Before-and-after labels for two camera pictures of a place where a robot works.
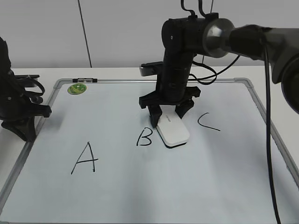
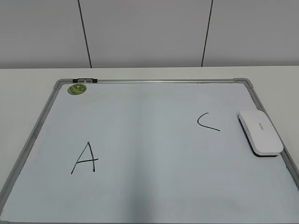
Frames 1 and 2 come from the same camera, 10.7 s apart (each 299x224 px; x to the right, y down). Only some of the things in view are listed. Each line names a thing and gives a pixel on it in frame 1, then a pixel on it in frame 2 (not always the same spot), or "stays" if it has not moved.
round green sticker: [76, 88] stays
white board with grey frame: [96, 159] stays
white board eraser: [171, 128] to [262, 138]
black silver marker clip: [84, 80] stays
